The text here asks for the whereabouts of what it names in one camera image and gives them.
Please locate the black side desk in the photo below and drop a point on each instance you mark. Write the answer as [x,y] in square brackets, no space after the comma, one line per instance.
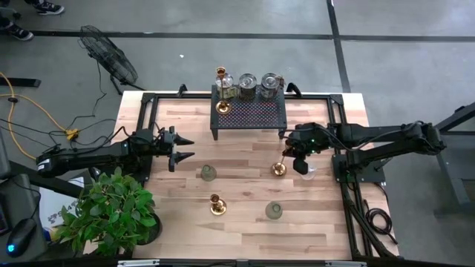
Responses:
[22,193]

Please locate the green ribbed glass candle holder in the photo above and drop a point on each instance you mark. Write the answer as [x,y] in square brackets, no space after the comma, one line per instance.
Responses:
[274,210]
[208,173]

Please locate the grey metal stand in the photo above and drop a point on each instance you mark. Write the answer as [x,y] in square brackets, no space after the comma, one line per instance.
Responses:
[451,174]

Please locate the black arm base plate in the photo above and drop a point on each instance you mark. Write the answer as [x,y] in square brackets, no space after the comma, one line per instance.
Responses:
[375,178]

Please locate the black aluminium table frame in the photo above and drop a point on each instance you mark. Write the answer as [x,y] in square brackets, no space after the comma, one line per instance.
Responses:
[148,97]

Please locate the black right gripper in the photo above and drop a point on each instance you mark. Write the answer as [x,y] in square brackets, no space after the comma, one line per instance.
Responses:
[311,139]

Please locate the green potted plant black pot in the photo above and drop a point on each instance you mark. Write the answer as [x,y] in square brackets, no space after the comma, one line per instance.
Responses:
[111,211]

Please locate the silver aluminium bracket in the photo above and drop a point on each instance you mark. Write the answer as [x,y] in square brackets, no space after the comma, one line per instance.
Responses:
[137,263]
[345,264]

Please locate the clear ribbed glass candle holder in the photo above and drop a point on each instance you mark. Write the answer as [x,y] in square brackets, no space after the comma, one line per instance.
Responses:
[311,175]

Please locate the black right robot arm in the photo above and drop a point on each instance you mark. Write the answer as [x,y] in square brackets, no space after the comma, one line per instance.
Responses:
[389,133]

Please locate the black floor fan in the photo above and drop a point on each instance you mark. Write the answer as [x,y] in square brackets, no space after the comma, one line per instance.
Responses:
[109,55]

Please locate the black floor bar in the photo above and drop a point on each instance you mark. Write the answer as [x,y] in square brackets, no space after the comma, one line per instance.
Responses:
[22,82]

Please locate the black perforated metal shelf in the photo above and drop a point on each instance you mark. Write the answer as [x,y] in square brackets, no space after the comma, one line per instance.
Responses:
[252,118]

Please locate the black computer mouse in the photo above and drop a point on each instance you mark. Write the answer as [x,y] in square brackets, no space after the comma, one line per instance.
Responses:
[22,235]

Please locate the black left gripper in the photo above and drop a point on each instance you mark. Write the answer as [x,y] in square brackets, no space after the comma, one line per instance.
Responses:
[163,142]

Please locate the short brass candlestick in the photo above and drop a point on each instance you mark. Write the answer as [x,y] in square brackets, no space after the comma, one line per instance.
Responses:
[218,207]

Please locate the tall brass candlestick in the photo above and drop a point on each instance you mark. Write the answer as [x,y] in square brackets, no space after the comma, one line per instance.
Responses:
[278,170]
[223,108]

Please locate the black table clamp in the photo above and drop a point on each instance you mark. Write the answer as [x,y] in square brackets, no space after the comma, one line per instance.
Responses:
[182,90]
[293,89]

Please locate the person's dark shoe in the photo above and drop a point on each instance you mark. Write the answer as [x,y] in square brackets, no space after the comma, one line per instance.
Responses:
[20,33]
[50,8]

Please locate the white paper bag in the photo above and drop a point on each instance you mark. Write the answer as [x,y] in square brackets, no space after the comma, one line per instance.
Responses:
[55,207]

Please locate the clear glass jar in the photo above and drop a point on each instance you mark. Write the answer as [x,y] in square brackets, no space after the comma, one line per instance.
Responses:
[230,83]

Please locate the grey glass jar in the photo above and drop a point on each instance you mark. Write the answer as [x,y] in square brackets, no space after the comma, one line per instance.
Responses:
[270,83]
[247,83]

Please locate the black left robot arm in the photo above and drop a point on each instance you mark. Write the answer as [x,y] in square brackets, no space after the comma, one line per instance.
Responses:
[92,157]

